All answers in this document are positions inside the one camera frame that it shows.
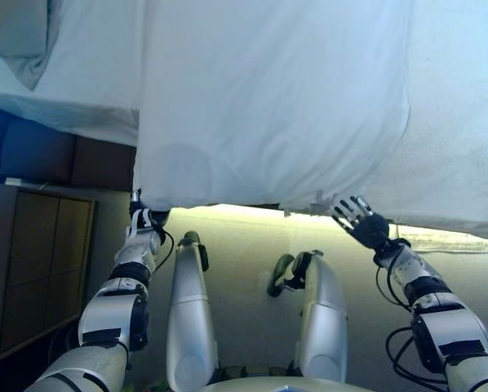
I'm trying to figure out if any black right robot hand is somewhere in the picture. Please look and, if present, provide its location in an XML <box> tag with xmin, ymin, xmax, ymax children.
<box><xmin>331</xmin><ymin>194</ymin><xmax>392</xmax><ymax>250</ymax></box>

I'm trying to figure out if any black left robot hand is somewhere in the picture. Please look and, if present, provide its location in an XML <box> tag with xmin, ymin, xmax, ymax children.
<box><xmin>125</xmin><ymin>188</ymin><xmax>172</xmax><ymax>238</ymax></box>

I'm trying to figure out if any white duvet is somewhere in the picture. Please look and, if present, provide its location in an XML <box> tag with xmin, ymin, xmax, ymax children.
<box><xmin>133</xmin><ymin>0</ymin><xmax>412</xmax><ymax>213</ymax></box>

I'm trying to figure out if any white bed sheet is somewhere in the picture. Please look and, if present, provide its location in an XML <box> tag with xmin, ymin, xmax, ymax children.
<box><xmin>0</xmin><ymin>0</ymin><xmax>147</xmax><ymax>146</ymax></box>

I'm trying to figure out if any silver right robot leg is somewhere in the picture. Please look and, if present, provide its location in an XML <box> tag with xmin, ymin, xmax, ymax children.
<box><xmin>267</xmin><ymin>249</ymin><xmax>349</xmax><ymax>383</ymax></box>

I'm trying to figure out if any silver robot leg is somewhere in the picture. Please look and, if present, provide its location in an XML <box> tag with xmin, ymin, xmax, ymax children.
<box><xmin>267</xmin><ymin>249</ymin><xmax>349</xmax><ymax>383</ymax></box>
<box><xmin>165</xmin><ymin>230</ymin><xmax>220</xmax><ymax>391</ymax></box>

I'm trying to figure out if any silver left robot leg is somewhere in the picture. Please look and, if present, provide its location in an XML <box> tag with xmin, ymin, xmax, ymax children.
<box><xmin>165</xmin><ymin>230</ymin><xmax>220</xmax><ymax>391</ymax></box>

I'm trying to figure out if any wooden nightstand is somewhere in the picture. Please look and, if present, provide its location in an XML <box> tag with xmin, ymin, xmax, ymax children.
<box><xmin>0</xmin><ymin>181</ymin><xmax>96</xmax><ymax>363</ymax></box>

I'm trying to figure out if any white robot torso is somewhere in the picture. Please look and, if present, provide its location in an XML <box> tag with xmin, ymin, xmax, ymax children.
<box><xmin>202</xmin><ymin>373</ymin><xmax>351</xmax><ymax>392</ymax></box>

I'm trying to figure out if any large beige pillow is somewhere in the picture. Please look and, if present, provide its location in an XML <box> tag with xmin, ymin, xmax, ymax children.
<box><xmin>0</xmin><ymin>0</ymin><xmax>61</xmax><ymax>91</ymax></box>

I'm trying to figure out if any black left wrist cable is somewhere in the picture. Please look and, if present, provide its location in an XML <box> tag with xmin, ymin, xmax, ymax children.
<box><xmin>152</xmin><ymin>228</ymin><xmax>175</xmax><ymax>274</ymax></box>

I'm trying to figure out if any brown upholstered bed frame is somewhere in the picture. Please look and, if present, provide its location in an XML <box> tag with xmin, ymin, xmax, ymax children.
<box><xmin>0</xmin><ymin>104</ymin><xmax>137</xmax><ymax>193</ymax></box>

